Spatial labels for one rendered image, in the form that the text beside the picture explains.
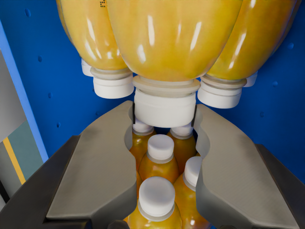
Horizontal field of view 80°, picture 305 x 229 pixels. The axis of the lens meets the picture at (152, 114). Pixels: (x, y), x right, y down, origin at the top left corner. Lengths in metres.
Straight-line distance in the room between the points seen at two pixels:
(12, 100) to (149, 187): 0.43
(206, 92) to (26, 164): 2.20
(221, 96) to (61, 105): 0.19
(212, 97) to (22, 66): 0.18
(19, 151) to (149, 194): 2.03
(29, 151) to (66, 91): 1.88
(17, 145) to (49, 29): 1.94
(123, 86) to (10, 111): 0.41
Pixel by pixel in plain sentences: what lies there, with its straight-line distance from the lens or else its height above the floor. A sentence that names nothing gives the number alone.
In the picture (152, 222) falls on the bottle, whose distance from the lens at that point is 0.22.
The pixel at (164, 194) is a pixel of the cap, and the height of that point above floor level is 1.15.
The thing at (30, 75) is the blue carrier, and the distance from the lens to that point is 0.22.
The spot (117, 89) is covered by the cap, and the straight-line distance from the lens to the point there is 0.17.
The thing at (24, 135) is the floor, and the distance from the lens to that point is 2.01.
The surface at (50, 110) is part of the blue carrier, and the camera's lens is 0.25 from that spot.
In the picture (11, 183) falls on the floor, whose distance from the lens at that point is 2.65.
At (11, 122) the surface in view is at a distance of 0.56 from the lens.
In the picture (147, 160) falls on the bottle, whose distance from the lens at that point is 0.28.
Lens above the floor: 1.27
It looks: 59 degrees down
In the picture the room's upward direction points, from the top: 176 degrees counter-clockwise
